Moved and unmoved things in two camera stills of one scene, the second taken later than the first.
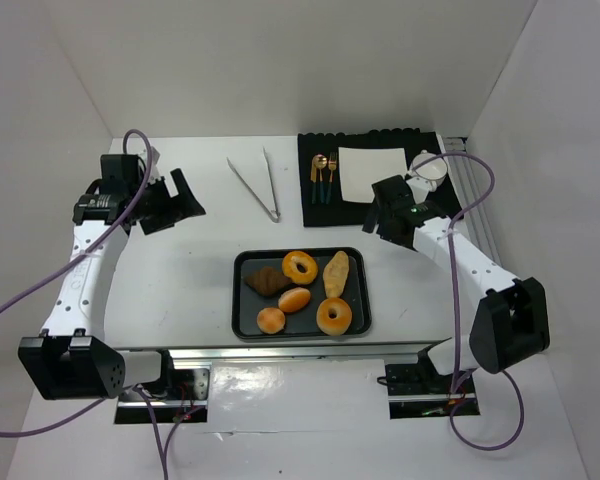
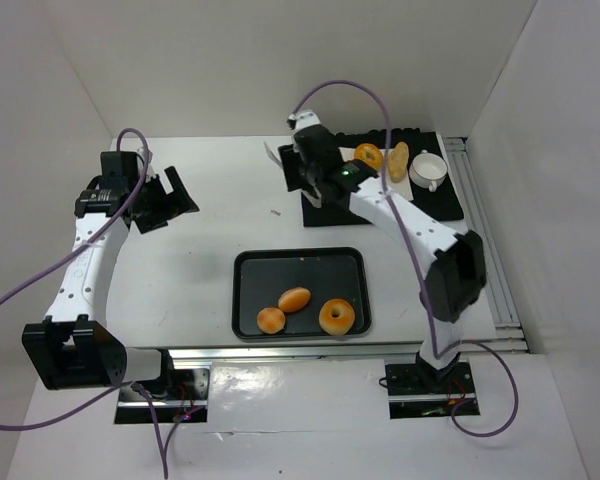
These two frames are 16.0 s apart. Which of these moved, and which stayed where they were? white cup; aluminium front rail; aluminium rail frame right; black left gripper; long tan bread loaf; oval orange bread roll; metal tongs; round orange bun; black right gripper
Moved: black right gripper; metal tongs; long tan bread loaf
Stayed: aluminium front rail; round orange bun; black left gripper; oval orange bread roll; aluminium rail frame right; white cup
